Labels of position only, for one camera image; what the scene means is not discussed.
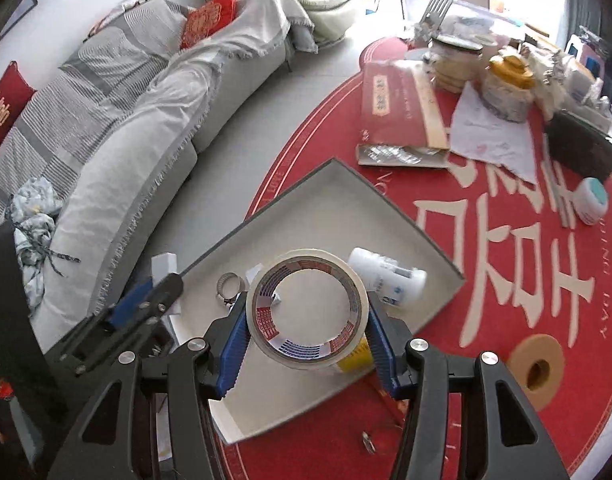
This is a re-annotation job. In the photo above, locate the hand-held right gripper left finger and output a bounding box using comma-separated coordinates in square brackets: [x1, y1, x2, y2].
[46, 305, 254, 480]

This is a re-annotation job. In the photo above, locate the grey flat stick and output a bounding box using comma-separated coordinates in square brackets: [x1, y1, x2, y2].
[555, 179, 575, 229]

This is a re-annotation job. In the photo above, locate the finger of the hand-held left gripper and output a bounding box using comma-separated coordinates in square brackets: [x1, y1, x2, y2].
[120, 273, 185, 332]
[92, 279, 155, 332]

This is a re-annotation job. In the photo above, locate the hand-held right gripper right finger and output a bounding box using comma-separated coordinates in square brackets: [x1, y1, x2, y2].
[367, 303, 570, 480]

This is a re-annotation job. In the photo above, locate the white paper sheet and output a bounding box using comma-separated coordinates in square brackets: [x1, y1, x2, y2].
[450, 81, 545, 184]

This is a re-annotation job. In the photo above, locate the floral cloth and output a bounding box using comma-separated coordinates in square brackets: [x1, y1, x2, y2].
[8, 175, 82, 312]

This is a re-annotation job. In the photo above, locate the red gift box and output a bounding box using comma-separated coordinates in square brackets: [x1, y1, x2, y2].
[355, 59, 453, 167]

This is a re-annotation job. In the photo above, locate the round tin stack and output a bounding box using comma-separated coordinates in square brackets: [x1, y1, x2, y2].
[428, 34, 485, 94]

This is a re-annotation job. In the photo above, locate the brown kraft tape roll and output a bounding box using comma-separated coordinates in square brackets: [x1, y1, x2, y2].
[505, 335, 566, 411]

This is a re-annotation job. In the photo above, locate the grey striped sofa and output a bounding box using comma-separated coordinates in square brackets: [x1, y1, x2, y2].
[0, 0, 317, 357]

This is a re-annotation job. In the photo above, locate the red embroidered cushion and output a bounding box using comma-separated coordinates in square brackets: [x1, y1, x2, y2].
[0, 61, 37, 172]
[180, 0, 239, 51]

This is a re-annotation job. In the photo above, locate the beige leather armchair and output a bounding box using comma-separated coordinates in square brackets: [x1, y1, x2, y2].
[202, 0, 357, 44]

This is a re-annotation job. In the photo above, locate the grey shallow tray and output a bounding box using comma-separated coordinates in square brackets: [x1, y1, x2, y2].
[178, 157, 466, 445]

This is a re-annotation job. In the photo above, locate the yellow lid patterned jar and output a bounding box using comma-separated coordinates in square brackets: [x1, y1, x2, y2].
[480, 52, 538, 124]

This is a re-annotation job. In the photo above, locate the yellow label white bottle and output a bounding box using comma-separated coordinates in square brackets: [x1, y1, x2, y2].
[335, 335, 376, 374]

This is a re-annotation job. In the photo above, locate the black pouch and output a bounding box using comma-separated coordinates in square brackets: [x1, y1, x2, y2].
[543, 109, 612, 184]

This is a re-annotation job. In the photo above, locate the beige adhesive tape roll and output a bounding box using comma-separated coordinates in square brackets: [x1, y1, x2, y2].
[245, 248, 371, 372]

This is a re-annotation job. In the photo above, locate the large white pill bottle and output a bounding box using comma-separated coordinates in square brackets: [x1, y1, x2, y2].
[346, 247, 428, 307]

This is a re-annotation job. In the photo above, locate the white jar teal lid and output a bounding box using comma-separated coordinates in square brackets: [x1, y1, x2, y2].
[574, 177, 610, 227]

